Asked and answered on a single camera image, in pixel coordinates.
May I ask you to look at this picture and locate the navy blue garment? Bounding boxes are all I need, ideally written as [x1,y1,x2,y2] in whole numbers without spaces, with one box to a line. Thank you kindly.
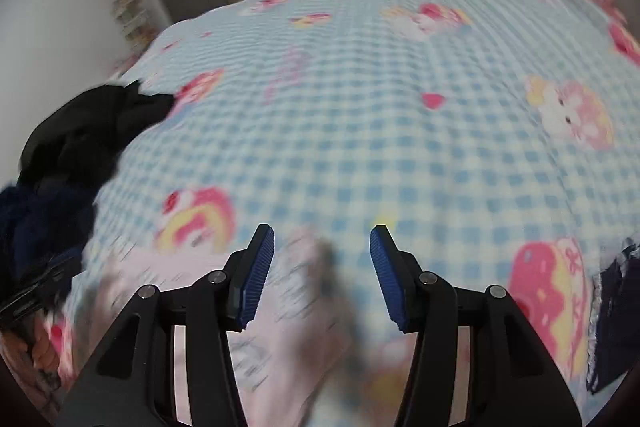
[0,184,98,303]

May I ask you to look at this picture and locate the pink cartoon print garment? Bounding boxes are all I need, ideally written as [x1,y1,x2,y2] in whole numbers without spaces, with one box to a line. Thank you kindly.
[75,227,371,427]

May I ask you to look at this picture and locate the dark navy lace-trimmed garment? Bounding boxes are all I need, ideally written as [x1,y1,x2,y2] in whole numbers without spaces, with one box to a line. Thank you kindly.
[587,234,640,395]

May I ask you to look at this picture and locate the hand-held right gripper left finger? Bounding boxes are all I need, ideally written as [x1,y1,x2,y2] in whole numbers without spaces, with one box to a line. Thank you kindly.
[57,223,276,427]

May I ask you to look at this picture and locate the black garment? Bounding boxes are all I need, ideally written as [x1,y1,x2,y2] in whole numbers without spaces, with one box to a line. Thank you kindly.
[17,84,176,192]

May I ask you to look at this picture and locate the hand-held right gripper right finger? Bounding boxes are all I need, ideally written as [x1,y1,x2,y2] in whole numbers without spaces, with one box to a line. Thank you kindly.
[370,224,583,427]

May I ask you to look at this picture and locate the blue checked cartoon bedsheet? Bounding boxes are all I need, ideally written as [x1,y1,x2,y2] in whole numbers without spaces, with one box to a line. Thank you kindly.
[60,0,640,427]

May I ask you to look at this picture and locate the shelf with toys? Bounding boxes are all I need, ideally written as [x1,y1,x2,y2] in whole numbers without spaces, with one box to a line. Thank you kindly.
[111,0,152,50]

